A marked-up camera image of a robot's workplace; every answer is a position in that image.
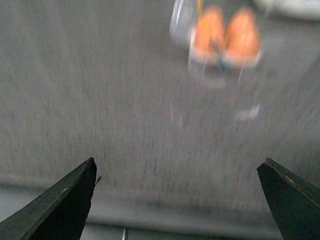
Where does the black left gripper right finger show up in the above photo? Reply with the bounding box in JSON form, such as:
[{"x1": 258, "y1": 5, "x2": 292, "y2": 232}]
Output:
[{"x1": 257, "y1": 157, "x2": 320, "y2": 240}]

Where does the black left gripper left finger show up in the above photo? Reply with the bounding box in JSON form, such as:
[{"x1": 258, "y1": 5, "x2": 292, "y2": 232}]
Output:
[{"x1": 0, "y1": 157, "x2": 97, "y2": 240}]

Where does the brown egg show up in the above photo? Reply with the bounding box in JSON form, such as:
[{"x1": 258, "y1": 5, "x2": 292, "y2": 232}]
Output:
[
  {"x1": 193, "y1": 5, "x2": 225, "y2": 63},
  {"x1": 224, "y1": 7, "x2": 261, "y2": 59}
]

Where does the clear plastic egg box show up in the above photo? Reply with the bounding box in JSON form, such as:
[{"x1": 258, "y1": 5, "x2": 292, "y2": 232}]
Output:
[{"x1": 169, "y1": 0, "x2": 264, "y2": 87}]

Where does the blue rubber band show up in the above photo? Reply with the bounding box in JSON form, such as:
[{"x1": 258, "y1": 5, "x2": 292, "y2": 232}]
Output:
[{"x1": 210, "y1": 41, "x2": 231, "y2": 72}]

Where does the white Joyoung blender appliance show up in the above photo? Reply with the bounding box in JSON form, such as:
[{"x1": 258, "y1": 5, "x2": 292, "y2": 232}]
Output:
[{"x1": 252, "y1": 0, "x2": 320, "y2": 21}]

